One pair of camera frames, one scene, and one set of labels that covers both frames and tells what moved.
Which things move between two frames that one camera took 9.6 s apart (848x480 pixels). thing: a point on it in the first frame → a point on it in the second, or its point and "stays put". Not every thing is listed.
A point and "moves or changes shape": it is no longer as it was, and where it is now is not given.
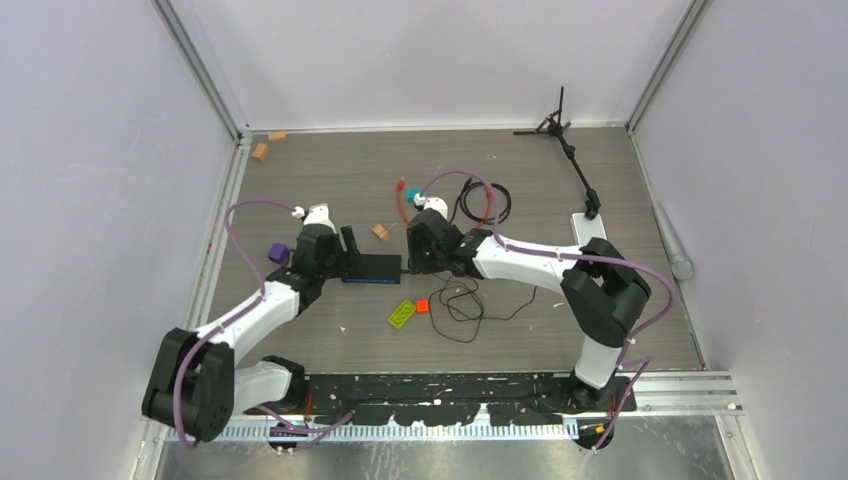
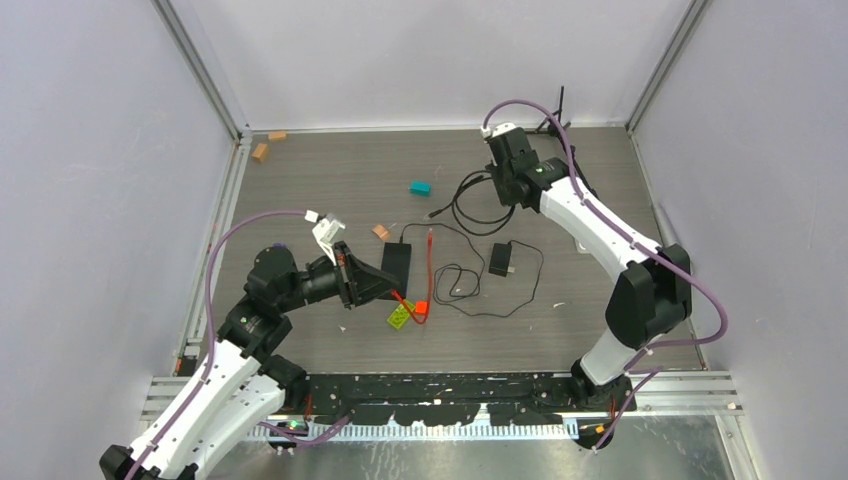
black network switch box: [375, 269] moves or changes shape
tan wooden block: [381, 232] stays put
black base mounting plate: [412, 399] stays put
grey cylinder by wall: [681, 264] stays put
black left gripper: [350, 255] → [357, 281]
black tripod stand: [552, 124] stays put
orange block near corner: [260, 152] stays put
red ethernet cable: [400, 188] → [429, 295]
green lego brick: [402, 314] stays put
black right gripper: [417, 263] → [503, 193]
